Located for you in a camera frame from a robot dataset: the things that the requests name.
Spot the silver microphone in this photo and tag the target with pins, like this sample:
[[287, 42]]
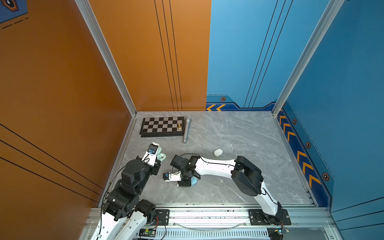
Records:
[[188, 121]]

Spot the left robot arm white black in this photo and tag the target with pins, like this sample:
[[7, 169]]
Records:
[[123, 214]]

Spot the green circuit board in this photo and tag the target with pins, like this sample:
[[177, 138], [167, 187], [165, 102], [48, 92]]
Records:
[[281, 231], [147, 234]]

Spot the black white chessboard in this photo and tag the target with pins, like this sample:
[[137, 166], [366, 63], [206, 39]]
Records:
[[162, 127]]

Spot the right green circuit board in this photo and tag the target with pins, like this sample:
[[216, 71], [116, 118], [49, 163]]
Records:
[[281, 231]]

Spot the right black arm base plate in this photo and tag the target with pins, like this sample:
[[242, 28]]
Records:
[[259, 218]]

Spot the left aluminium corner post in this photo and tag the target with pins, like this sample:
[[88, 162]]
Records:
[[101, 42]]

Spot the right aluminium corner post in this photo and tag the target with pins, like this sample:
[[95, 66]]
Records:
[[319, 32]]

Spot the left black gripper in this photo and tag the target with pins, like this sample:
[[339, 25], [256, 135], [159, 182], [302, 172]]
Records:
[[156, 167]]

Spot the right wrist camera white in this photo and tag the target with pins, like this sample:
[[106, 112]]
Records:
[[172, 176]]

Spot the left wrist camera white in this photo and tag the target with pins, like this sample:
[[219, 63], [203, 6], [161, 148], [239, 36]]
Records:
[[150, 156]]

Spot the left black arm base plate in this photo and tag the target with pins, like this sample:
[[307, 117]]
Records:
[[160, 216]]

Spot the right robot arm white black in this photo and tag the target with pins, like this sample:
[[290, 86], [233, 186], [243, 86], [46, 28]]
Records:
[[247, 177]]

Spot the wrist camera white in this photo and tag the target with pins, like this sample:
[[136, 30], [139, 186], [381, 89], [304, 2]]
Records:
[[172, 176], [150, 156]]

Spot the green earbud charging case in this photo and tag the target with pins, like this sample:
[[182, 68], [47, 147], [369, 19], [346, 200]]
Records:
[[160, 156]]

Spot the aluminium corner post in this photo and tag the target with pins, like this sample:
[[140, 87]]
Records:
[[319, 32], [101, 42]]

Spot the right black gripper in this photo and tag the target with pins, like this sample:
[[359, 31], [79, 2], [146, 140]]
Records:
[[183, 184]]

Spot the blue earbud charging case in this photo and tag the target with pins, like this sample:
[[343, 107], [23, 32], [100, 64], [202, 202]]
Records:
[[194, 180]]

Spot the left green circuit board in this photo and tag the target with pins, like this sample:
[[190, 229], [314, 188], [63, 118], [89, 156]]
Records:
[[147, 234]]

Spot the white earbud charging case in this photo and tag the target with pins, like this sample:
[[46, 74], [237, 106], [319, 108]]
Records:
[[218, 153]]

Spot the aluminium front rail frame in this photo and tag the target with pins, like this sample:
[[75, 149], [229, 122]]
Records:
[[230, 222]]

